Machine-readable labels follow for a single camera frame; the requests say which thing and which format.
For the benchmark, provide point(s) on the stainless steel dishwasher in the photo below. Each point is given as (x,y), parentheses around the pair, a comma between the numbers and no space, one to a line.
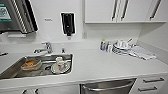
(108,87)

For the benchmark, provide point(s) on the small blue label bottle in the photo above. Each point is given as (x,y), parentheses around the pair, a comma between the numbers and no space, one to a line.
(103,45)

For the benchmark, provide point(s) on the small chrome sink pump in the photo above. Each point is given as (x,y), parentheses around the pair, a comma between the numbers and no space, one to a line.
(63,50)

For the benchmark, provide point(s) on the small white bottle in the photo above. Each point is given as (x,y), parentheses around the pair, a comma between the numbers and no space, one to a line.
(108,47)

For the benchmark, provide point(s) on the white plate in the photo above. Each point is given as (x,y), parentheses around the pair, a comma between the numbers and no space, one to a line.
(67,69)

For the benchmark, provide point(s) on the black soap dispenser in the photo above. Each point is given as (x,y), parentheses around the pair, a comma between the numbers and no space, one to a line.
(67,23)

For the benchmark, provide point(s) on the white cup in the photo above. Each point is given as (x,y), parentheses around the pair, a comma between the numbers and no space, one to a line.
(59,63)

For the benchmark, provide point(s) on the stack of white dishes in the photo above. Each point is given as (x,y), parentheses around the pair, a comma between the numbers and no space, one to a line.
(121,47)

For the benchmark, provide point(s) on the chrome faucet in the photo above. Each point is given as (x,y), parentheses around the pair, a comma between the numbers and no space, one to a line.
(46,48)

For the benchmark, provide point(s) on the white sink base cabinet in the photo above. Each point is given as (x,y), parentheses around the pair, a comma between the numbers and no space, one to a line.
(50,90)

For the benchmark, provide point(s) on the brown bowl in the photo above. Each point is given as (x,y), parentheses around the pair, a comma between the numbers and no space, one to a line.
(31,64)

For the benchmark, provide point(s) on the grey paper towel dispenser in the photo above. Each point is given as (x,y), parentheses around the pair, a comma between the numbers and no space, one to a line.
(15,15)

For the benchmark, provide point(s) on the narrow white drawer stack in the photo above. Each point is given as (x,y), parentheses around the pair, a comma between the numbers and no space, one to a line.
(151,85)

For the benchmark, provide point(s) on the stainless steel sink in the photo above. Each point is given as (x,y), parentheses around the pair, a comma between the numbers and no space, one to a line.
(10,70)

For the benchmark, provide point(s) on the dark dish rack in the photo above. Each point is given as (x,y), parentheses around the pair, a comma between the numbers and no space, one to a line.
(3,54)

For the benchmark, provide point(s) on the white wall outlet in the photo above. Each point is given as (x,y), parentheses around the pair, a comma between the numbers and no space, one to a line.
(84,35)

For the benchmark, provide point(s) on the white wall cabinet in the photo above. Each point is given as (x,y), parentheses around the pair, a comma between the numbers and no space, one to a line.
(100,10)

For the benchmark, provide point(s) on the small white wall label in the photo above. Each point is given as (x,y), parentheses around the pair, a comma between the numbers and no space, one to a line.
(48,19)

